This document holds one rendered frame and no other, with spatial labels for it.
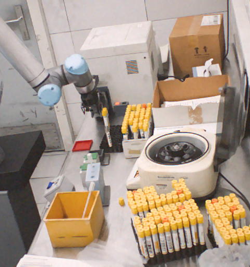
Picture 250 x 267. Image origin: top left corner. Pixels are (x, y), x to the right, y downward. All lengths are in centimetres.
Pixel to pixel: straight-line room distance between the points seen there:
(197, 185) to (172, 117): 38
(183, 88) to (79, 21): 155
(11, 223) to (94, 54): 73
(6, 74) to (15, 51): 198
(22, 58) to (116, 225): 61
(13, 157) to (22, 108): 190
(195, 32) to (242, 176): 96
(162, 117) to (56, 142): 205
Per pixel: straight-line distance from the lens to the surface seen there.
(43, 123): 375
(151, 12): 336
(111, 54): 206
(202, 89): 203
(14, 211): 187
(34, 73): 170
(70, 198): 154
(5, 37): 168
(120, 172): 175
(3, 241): 196
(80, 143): 198
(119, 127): 199
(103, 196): 160
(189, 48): 242
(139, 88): 210
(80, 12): 343
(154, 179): 153
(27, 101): 370
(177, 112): 181
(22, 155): 185
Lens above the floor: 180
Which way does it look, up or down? 28 degrees down
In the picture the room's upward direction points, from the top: 11 degrees counter-clockwise
